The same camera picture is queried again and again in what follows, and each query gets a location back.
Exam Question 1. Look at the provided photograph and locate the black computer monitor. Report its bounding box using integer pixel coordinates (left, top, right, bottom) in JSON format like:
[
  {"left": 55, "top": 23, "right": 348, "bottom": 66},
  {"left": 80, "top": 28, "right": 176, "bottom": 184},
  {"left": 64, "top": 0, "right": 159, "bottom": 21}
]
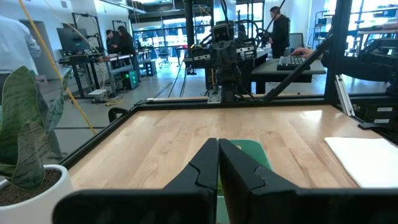
[{"left": 56, "top": 27, "right": 91, "bottom": 54}]

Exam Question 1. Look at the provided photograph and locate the yellow cable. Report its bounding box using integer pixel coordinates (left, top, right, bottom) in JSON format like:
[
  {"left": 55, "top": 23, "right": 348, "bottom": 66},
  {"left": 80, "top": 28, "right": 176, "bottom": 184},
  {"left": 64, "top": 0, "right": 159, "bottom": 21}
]
[{"left": 17, "top": 0, "right": 98, "bottom": 135}]

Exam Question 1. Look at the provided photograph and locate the person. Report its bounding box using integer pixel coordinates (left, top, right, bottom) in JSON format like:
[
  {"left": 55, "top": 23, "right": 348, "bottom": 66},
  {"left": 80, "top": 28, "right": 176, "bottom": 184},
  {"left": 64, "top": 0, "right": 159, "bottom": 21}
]
[
  {"left": 105, "top": 29, "right": 118, "bottom": 54},
  {"left": 116, "top": 26, "right": 136, "bottom": 57},
  {"left": 0, "top": 14, "right": 42, "bottom": 94},
  {"left": 269, "top": 6, "right": 292, "bottom": 59}
]

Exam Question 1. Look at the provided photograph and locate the teal plastic tupperware container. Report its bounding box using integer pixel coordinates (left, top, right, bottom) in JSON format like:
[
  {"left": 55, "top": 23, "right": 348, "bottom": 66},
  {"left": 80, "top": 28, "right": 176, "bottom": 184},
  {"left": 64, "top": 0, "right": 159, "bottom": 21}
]
[{"left": 216, "top": 139, "right": 272, "bottom": 224}]

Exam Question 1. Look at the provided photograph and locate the black aluminium table frame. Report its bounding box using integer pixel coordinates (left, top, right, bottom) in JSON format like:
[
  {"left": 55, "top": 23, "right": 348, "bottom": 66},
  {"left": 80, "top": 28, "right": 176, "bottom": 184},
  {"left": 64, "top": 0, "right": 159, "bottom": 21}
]
[{"left": 60, "top": 0, "right": 398, "bottom": 170}]

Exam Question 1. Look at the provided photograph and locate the dark grey desk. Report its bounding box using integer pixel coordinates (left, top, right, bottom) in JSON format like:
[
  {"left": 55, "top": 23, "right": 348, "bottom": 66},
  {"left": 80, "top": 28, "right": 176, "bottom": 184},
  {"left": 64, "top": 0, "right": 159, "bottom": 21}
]
[{"left": 250, "top": 57, "right": 326, "bottom": 95}]

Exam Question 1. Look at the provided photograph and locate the white folded cloth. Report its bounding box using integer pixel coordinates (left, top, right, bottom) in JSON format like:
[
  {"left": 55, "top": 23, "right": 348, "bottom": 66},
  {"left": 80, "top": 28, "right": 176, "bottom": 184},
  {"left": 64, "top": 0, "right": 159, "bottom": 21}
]
[{"left": 324, "top": 136, "right": 398, "bottom": 189}]

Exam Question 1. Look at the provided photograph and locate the silver aluminium bar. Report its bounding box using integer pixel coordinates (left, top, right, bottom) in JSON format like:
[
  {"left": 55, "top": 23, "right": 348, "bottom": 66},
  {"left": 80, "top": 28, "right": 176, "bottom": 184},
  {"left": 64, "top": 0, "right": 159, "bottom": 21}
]
[{"left": 335, "top": 73, "right": 356, "bottom": 117}]

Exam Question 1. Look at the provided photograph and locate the black machine housing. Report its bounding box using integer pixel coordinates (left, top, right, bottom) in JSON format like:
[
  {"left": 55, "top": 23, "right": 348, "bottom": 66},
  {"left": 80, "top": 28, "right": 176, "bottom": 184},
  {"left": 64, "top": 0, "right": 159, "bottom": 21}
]
[{"left": 341, "top": 37, "right": 398, "bottom": 83}]

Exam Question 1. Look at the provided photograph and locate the computer tower green light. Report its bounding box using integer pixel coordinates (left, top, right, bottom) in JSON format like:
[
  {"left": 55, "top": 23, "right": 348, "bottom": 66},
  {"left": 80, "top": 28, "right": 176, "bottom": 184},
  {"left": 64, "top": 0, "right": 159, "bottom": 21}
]
[{"left": 122, "top": 70, "right": 140, "bottom": 90}]

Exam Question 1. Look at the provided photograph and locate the black frame workbench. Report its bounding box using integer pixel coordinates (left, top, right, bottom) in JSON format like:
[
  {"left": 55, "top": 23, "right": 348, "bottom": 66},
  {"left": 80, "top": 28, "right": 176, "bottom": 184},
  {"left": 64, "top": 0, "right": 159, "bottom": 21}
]
[{"left": 58, "top": 51, "right": 144, "bottom": 101}]

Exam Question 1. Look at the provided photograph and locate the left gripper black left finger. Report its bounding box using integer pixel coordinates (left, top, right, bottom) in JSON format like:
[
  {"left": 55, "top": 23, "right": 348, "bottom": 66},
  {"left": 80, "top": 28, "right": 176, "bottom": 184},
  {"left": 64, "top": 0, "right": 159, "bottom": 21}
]
[{"left": 52, "top": 138, "right": 220, "bottom": 224}]

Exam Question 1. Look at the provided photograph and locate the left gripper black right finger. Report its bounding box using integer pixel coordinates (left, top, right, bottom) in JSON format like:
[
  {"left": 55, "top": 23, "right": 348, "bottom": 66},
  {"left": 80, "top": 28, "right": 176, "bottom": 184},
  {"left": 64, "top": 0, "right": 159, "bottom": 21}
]
[{"left": 219, "top": 139, "right": 398, "bottom": 224}]

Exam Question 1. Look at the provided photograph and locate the person's hand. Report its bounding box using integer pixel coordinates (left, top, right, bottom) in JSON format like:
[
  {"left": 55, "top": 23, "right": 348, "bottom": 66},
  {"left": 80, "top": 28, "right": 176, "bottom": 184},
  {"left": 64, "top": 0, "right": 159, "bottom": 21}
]
[{"left": 292, "top": 46, "right": 324, "bottom": 59}]

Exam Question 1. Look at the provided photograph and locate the black computer keyboard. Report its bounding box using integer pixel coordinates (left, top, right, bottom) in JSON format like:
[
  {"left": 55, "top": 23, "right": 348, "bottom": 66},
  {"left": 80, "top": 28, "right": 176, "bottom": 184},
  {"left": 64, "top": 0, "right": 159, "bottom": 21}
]
[{"left": 276, "top": 55, "right": 312, "bottom": 71}]

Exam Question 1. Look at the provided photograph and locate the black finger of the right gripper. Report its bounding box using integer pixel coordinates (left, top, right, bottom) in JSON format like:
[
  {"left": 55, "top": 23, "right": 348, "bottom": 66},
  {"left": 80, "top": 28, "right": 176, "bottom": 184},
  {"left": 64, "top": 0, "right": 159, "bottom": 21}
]
[
  {"left": 226, "top": 42, "right": 236, "bottom": 68},
  {"left": 216, "top": 42, "right": 227, "bottom": 68}
]

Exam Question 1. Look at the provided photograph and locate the black cable loop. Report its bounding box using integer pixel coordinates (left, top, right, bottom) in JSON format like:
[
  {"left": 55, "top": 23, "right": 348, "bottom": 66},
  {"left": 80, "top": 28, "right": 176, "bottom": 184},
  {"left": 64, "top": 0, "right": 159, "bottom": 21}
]
[{"left": 108, "top": 106, "right": 129, "bottom": 124}]

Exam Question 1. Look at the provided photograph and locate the snake plant in white pot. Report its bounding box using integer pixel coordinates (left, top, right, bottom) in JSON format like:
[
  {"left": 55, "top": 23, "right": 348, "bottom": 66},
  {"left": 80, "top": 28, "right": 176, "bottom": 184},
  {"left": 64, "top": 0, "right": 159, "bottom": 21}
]
[{"left": 0, "top": 65, "right": 75, "bottom": 224}]

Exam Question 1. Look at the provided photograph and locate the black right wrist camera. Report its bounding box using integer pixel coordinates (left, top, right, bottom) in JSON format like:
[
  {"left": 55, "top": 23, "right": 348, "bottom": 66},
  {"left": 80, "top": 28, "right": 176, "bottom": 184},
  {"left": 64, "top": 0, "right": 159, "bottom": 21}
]
[{"left": 212, "top": 21, "right": 236, "bottom": 43}]

